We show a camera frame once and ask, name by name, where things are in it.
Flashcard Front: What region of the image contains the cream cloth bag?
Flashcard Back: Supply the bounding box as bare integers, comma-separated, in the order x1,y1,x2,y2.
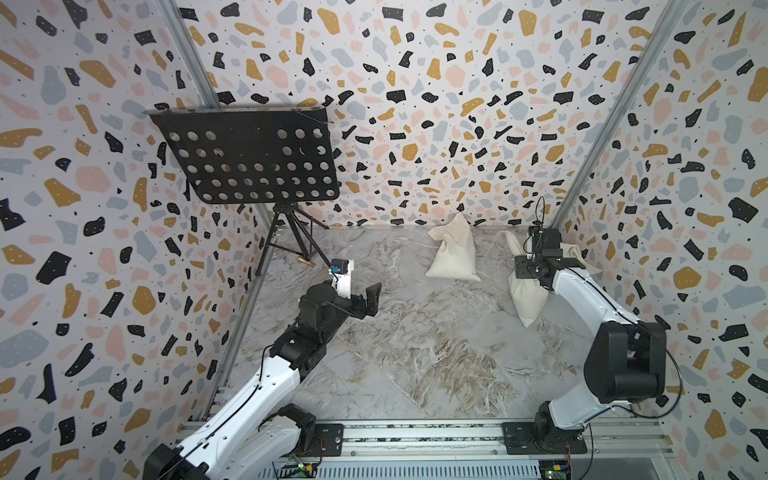
505,232,548,327
561,243,602,276

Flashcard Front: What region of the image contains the cream drawstring soil bag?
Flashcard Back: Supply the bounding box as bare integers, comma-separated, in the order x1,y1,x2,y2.
426,213,480,282

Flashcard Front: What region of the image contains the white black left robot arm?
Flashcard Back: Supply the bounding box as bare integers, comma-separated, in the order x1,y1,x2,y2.
142,281,382,479

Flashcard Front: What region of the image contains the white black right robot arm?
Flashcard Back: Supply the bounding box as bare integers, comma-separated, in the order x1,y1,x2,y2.
503,223,677,454

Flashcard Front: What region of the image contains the black music stand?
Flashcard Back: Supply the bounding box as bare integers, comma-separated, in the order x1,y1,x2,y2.
149,108,340,271

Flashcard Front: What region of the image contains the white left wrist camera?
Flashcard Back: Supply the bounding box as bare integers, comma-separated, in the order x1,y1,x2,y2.
330,259,354,299

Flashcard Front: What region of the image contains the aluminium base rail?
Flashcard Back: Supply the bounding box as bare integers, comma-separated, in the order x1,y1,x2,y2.
179,418,673,480

